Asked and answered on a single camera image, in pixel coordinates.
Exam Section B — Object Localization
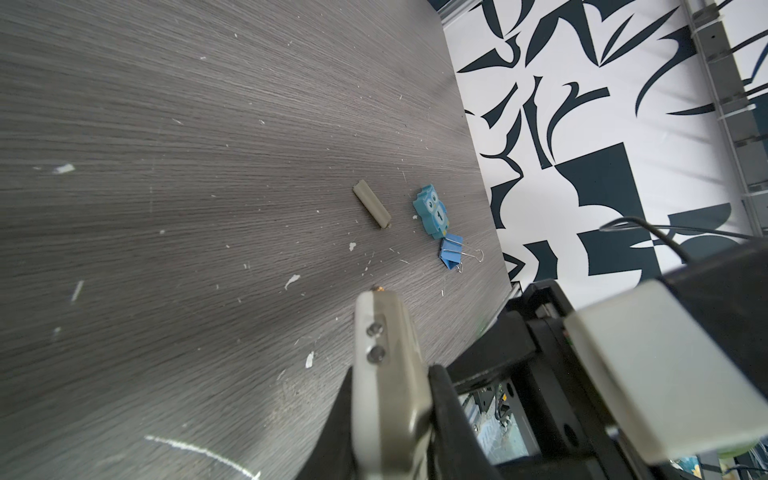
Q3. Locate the blue binder clip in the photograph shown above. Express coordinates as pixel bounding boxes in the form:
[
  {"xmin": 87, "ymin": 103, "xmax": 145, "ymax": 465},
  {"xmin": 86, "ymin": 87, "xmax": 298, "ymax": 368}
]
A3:
[{"xmin": 439, "ymin": 234, "xmax": 484, "ymax": 273}]

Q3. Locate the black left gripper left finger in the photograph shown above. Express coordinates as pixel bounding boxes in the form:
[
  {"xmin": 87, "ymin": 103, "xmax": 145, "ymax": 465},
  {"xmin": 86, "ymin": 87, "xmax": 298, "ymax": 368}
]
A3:
[{"xmin": 296, "ymin": 368, "xmax": 356, "ymax": 480}]

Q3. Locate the aluminium enclosure frame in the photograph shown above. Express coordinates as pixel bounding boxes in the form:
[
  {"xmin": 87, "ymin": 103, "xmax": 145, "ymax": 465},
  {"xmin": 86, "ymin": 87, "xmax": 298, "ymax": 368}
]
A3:
[{"xmin": 429, "ymin": 0, "xmax": 481, "ymax": 26}]

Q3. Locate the blue owl figurine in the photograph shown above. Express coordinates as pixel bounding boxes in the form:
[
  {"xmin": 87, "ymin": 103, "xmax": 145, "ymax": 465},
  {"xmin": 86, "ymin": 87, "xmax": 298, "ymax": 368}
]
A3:
[{"xmin": 412, "ymin": 184, "xmax": 450, "ymax": 240}]

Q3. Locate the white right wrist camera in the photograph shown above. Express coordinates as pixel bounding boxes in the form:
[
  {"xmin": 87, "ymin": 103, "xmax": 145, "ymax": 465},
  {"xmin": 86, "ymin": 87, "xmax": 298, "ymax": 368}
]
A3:
[{"xmin": 564, "ymin": 280, "xmax": 767, "ymax": 464}]

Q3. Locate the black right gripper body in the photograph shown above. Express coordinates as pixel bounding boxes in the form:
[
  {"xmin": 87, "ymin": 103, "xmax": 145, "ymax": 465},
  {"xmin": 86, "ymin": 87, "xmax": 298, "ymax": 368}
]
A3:
[{"xmin": 447, "ymin": 280, "xmax": 660, "ymax": 479}]

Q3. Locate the white remote control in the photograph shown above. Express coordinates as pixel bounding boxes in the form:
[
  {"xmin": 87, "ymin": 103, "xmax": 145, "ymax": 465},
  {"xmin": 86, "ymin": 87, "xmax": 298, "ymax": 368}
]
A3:
[{"xmin": 351, "ymin": 290, "xmax": 433, "ymax": 479}]

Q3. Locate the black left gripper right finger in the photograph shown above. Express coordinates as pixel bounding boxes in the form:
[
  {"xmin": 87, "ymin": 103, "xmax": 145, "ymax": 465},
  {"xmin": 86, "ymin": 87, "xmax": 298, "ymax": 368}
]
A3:
[{"xmin": 429, "ymin": 365, "xmax": 501, "ymax": 479}]

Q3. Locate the remote battery cover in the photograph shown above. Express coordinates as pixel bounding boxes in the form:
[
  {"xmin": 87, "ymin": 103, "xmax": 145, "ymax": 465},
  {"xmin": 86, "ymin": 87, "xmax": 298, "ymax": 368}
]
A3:
[{"xmin": 352, "ymin": 180, "xmax": 392, "ymax": 229}]

